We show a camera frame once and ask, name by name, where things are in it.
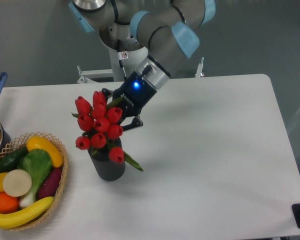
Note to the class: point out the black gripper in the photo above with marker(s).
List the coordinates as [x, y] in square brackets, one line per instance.
[135, 92]

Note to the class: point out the red tulip bouquet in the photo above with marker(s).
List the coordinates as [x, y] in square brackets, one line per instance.
[100, 123]

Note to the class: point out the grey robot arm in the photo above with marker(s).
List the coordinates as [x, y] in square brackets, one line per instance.
[125, 25]

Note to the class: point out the dark grey ribbed vase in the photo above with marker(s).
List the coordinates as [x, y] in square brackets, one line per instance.
[107, 169]

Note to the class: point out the green bok choy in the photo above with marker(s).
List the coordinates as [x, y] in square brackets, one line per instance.
[37, 163]

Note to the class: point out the purple sweet potato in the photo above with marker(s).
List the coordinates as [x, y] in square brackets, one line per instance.
[51, 184]

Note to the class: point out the woven wicker basket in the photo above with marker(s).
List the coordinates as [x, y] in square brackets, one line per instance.
[21, 141]

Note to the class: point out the dark green cucumber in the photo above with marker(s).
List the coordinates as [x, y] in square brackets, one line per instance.
[10, 161]

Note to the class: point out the beige round slice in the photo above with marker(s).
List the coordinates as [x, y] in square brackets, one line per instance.
[17, 183]

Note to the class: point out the orange fruit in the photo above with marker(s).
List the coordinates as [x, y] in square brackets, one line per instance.
[8, 204]

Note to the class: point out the yellow banana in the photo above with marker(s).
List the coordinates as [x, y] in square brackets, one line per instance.
[21, 217]

